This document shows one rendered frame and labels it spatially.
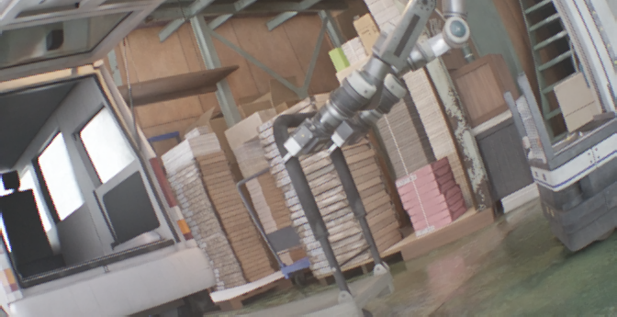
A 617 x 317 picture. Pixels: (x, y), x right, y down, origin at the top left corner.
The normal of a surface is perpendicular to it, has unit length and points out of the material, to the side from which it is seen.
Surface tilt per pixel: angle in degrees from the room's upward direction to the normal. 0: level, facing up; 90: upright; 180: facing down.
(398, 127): 90
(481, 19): 90
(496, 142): 90
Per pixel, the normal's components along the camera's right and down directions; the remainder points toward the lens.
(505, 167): -0.62, 0.16
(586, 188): -0.81, 0.27
